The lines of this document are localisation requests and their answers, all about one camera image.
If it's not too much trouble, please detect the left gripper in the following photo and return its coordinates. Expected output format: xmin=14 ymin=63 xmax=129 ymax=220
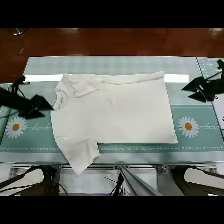
xmin=13 ymin=94 xmax=55 ymax=120

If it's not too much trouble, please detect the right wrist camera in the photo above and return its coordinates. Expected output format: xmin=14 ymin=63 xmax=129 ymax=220
xmin=215 ymin=59 xmax=224 ymax=73

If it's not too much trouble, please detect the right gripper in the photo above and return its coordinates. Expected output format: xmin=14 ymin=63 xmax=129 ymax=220
xmin=181 ymin=76 xmax=222 ymax=104

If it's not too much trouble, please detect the black cable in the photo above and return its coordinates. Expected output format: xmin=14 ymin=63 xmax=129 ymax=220
xmin=105 ymin=171 xmax=126 ymax=197

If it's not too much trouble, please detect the silver frame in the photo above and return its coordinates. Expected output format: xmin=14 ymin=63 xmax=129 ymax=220
xmin=0 ymin=161 xmax=224 ymax=197

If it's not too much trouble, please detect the white T-shirt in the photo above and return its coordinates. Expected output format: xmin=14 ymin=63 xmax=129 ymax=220
xmin=49 ymin=70 xmax=179 ymax=176

